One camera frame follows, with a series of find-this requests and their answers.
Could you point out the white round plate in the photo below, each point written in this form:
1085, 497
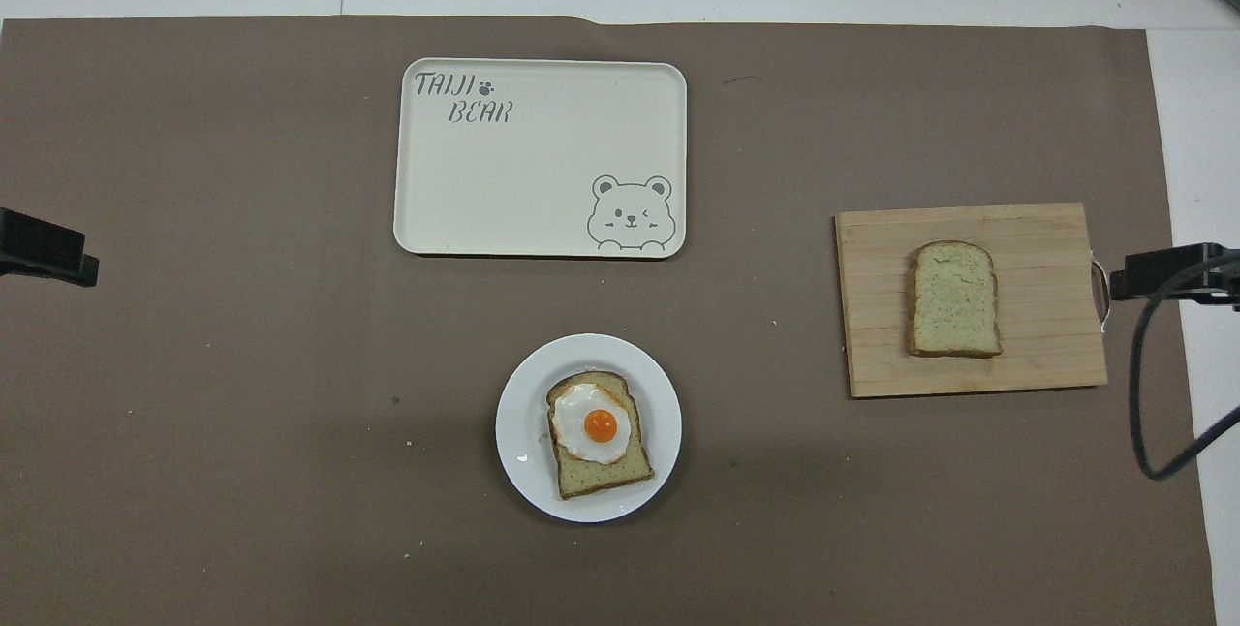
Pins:
518, 456

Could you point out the plain bread slice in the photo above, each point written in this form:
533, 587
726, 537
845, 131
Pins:
954, 301

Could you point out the bread slice under fried egg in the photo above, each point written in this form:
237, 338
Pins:
591, 479

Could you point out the wooden cutting board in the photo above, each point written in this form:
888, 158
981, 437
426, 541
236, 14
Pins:
1046, 355

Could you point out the black stand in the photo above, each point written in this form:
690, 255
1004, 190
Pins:
39, 248
1158, 275

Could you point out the cream rectangular tray bear print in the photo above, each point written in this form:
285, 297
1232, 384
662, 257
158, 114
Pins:
523, 180

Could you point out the fried egg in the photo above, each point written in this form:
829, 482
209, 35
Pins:
599, 425

